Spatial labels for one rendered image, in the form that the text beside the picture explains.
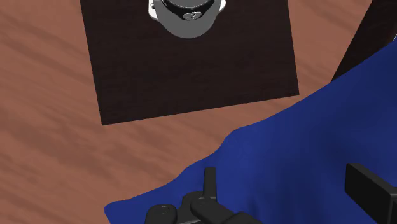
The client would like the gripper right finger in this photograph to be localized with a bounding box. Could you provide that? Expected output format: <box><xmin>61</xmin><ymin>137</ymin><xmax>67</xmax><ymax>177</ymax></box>
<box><xmin>344</xmin><ymin>162</ymin><xmax>397</xmax><ymax>224</ymax></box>

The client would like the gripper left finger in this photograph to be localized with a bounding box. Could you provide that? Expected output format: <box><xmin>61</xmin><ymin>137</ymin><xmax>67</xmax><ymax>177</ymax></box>
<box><xmin>144</xmin><ymin>167</ymin><xmax>246</xmax><ymax>224</ymax></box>

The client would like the blue bed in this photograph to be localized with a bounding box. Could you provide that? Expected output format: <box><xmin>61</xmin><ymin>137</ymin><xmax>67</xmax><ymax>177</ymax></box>
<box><xmin>104</xmin><ymin>39</ymin><xmax>397</xmax><ymax>224</ymax></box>

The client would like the dark robot stand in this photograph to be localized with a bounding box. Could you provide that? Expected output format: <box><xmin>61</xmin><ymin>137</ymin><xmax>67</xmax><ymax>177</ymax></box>
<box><xmin>80</xmin><ymin>0</ymin><xmax>300</xmax><ymax>126</ymax></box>

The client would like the dark wooden furniture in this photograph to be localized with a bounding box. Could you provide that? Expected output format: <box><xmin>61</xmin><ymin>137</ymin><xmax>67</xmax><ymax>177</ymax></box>
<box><xmin>330</xmin><ymin>0</ymin><xmax>397</xmax><ymax>83</ymax></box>

